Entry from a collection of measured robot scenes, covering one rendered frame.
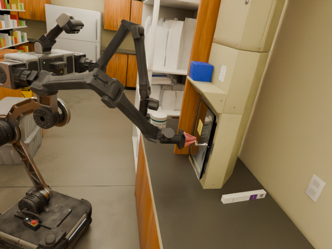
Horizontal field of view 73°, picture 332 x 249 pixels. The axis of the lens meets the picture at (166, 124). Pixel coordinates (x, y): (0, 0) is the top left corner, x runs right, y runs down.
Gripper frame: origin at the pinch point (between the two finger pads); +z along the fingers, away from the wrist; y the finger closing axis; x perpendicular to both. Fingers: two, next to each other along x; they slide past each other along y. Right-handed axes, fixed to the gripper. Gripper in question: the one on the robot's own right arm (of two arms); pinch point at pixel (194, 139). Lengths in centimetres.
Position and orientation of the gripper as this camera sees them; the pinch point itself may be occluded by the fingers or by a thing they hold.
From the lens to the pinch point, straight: 129.4
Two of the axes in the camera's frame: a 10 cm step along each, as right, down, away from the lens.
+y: 1.3, -9.1, -4.0
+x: -1.8, -4.2, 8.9
